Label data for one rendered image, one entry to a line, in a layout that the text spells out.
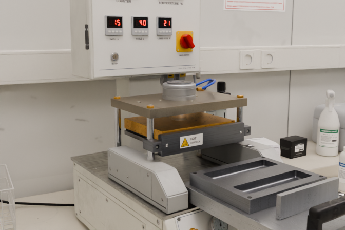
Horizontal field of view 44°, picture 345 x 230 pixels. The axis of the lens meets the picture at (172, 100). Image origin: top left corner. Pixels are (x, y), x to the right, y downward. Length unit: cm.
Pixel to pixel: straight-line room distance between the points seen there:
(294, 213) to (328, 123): 100
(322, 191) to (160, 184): 29
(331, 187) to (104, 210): 52
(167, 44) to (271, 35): 73
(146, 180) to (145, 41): 39
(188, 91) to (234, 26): 74
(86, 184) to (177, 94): 34
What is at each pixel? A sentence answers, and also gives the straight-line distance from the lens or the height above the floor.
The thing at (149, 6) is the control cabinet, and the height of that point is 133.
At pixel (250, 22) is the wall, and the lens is 172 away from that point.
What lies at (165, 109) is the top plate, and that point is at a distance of 88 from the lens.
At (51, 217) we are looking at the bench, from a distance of 129.
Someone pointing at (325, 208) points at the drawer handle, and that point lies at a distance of 68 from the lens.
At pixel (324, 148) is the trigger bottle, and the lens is 173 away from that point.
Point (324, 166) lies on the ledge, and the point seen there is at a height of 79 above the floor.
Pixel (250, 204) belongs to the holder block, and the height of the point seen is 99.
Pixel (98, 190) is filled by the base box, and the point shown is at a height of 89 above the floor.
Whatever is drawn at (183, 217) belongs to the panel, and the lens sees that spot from 83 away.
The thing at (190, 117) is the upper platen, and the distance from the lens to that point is 103.
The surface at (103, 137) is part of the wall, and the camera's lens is 148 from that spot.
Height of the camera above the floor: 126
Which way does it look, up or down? 9 degrees down
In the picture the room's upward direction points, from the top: straight up
